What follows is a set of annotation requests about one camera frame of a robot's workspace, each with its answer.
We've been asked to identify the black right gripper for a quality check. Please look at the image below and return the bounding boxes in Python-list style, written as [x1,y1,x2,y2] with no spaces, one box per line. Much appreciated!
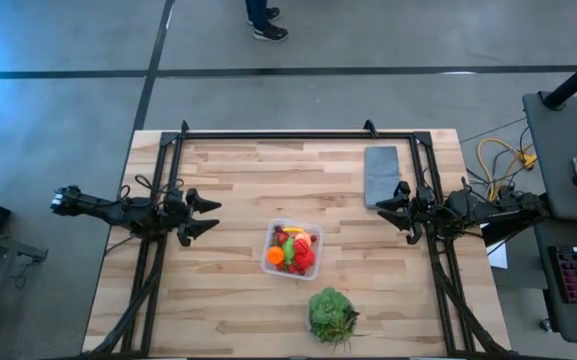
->
[375,182,442,246]

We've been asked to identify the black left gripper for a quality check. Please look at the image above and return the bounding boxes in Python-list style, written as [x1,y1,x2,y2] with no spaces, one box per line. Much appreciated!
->
[163,188,222,248]

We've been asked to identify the clear plastic tupperware container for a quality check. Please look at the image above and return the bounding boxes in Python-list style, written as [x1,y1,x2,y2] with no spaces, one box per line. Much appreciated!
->
[259,217,325,282]

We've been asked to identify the green toy fruit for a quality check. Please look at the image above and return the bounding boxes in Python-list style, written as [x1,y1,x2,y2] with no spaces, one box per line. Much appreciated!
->
[281,236,297,262]

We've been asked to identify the red toy bell pepper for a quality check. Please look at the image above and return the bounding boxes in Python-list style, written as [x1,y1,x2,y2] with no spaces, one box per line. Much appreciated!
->
[295,249,318,271]

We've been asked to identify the grey rectangular mat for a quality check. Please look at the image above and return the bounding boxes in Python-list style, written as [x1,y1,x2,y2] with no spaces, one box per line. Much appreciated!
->
[363,145,403,210]

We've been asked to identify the white paper sheet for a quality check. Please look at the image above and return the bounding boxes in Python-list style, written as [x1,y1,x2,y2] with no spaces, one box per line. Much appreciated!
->
[487,239,510,271]

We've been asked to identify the green succulent plant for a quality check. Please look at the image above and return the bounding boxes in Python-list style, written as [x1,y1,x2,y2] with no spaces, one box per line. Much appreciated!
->
[306,285,369,354]

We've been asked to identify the grey desk top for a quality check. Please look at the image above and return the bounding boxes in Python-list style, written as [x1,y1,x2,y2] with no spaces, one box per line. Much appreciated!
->
[521,91,577,225]

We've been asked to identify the grey metal stand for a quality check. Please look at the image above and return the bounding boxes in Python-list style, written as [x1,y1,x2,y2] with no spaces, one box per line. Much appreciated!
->
[0,223,49,360]

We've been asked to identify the person's dark shoes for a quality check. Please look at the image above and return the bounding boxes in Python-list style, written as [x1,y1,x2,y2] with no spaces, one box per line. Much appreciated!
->
[244,0,290,44]

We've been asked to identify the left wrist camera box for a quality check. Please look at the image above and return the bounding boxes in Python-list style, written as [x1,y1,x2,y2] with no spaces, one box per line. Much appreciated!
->
[165,192,184,214]

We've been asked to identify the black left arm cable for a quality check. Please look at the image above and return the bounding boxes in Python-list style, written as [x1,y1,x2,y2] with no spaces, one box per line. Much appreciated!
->
[117,174,187,201]

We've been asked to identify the black aluminium table frame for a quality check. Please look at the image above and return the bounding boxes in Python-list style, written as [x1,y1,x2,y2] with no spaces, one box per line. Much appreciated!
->
[85,119,517,359]

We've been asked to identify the yellow cable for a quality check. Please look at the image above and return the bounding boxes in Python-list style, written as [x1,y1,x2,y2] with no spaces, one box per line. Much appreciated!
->
[476,137,539,201]

